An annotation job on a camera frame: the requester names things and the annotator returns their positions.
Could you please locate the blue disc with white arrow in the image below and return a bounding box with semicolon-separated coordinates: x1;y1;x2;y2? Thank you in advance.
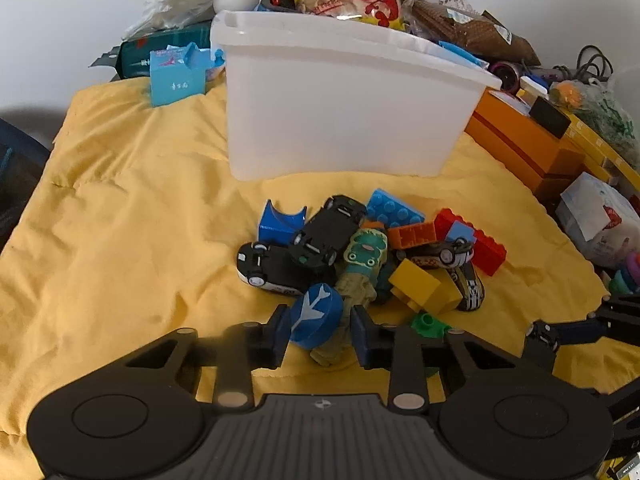
289;282;345;350

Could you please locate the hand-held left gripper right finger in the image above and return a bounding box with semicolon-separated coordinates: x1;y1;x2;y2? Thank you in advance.
349;305;525;413

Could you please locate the light blue small block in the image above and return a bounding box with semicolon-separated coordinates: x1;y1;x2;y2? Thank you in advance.
445;220;476;243

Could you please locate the silver toy car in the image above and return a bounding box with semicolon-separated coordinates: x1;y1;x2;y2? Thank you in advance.
410;237;475;270

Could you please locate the black rectangular block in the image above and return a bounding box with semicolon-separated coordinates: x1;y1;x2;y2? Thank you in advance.
529;96;572;138

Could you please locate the teal package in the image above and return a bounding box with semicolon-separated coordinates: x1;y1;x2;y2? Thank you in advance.
90;20;216;81

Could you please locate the orange cardboard box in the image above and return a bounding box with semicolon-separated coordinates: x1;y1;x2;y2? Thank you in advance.
465;112;573;201
472;89;586;177

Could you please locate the dark cable bundle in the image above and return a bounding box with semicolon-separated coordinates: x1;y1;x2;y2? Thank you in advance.
552;45;616;86

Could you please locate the yellow flat box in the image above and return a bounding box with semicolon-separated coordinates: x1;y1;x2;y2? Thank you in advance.
565;110;640;191

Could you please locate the colourful stacking ring toy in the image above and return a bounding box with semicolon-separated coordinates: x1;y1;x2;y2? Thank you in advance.
607;252;640;296

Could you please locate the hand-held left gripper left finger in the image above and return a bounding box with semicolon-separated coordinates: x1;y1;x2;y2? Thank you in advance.
122;304;294;409

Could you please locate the white plastic storage bin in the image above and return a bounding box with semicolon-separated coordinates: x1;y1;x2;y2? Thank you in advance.
210;9;503;182

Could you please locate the black and green toy car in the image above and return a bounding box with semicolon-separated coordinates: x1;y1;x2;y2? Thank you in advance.
289;194;368;267

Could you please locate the white pouch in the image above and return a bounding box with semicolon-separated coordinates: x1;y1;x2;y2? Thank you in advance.
555;172;640;267

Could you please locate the black and white toy car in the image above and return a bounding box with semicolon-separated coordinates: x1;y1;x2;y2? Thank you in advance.
236;241;337;297

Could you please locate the yellow building brick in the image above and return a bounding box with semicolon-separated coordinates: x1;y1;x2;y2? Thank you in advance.
389;258;463;316

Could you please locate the green dinosaur figure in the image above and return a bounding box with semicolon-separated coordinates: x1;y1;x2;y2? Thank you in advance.
310;227;390;367

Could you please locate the red studded building brick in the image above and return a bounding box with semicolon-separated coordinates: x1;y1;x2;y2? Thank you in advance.
433;208;507;277

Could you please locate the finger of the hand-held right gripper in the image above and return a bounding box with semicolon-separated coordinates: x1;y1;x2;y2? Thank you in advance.
592;380;640;421
524;296;640;376

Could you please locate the light blue tissue box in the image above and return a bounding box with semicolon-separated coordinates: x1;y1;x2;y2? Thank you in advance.
149;42;226;108

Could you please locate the white plush toy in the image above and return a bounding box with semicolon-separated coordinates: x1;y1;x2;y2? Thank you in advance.
122;0;236;41

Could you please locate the green small building brick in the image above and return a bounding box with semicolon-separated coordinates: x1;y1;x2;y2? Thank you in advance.
411;311;451;338

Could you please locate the blue studded building brick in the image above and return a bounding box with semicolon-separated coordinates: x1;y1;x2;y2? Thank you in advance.
366;188;426;228

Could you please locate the striped toy car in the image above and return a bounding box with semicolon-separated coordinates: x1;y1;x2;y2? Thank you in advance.
447;262;486;312

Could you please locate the orange building brick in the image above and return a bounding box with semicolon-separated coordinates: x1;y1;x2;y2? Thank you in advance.
387;222;438;251

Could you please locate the yellow blanket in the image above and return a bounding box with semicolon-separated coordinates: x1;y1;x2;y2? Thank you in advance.
0;77;640;480

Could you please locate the brown wrapped package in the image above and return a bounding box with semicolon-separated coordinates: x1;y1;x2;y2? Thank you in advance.
405;0;541;68

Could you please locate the white and blue small box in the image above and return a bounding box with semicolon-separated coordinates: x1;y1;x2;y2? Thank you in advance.
520;76;551;98

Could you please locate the blue arch building block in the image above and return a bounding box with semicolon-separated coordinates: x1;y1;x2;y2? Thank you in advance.
257;199;307;246

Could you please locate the purple roller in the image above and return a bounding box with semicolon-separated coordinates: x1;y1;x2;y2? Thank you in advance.
487;60;526;93

